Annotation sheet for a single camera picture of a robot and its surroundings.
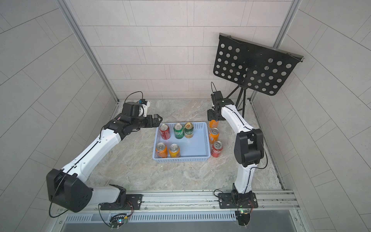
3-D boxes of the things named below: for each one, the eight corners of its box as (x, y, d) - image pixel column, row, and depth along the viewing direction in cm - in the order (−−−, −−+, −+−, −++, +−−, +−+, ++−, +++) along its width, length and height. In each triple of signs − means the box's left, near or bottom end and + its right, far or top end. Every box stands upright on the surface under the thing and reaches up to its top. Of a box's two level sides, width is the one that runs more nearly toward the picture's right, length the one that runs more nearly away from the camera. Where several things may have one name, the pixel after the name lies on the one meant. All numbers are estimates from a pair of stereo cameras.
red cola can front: (210, 157, 88) (212, 150, 80) (210, 148, 91) (211, 140, 84) (221, 157, 88) (224, 150, 80) (220, 148, 91) (222, 140, 84)
